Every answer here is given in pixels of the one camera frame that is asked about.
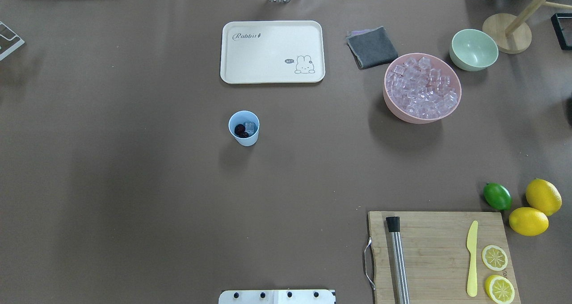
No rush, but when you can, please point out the clear ice cube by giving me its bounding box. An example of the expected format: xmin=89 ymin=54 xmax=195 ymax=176
xmin=244 ymin=122 xmax=256 ymax=135

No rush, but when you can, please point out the dark red cherry pair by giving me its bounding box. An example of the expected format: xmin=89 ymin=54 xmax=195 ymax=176
xmin=234 ymin=123 xmax=251 ymax=138

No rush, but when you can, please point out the light blue plastic cup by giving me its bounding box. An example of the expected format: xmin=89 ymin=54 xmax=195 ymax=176
xmin=227 ymin=110 xmax=260 ymax=147

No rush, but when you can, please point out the pink bowl of ice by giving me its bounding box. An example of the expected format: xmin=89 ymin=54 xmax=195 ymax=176
xmin=383 ymin=53 xmax=462 ymax=123

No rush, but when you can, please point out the wooden cup tree stand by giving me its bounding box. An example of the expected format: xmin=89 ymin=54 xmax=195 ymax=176
xmin=482 ymin=0 xmax=571 ymax=54

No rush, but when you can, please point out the cream rabbit serving tray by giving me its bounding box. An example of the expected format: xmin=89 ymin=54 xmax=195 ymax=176
xmin=220 ymin=21 xmax=325 ymax=84

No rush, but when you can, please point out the grey folded cloth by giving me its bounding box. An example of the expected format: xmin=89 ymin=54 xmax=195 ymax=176
xmin=346 ymin=25 xmax=399 ymax=69

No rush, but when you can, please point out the wooden cutting board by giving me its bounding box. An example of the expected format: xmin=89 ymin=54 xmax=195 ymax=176
xmin=368 ymin=211 xmax=510 ymax=304

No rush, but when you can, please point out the steel muddler black tip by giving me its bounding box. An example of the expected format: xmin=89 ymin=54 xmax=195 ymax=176
xmin=386 ymin=216 xmax=411 ymax=304

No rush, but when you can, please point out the mint green bowl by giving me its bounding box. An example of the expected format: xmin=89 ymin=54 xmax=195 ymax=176
xmin=449 ymin=29 xmax=499 ymax=72

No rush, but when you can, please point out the green lime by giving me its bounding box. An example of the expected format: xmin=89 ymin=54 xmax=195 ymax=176
xmin=483 ymin=182 xmax=513 ymax=211

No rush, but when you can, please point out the yellow plastic knife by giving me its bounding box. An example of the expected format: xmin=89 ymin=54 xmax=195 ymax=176
xmin=466 ymin=220 xmax=479 ymax=297

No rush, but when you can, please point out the yellow lemon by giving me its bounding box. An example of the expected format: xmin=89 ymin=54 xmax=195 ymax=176
xmin=509 ymin=207 xmax=549 ymax=236
xmin=525 ymin=178 xmax=563 ymax=216

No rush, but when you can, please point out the lemon half slice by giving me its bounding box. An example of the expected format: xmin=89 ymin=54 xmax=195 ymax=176
xmin=484 ymin=274 xmax=516 ymax=304

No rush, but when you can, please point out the black glass tray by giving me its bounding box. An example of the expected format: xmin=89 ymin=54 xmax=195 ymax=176
xmin=551 ymin=13 xmax=572 ymax=50

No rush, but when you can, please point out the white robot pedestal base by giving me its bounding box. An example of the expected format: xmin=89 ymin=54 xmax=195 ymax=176
xmin=218 ymin=288 xmax=336 ymax=304

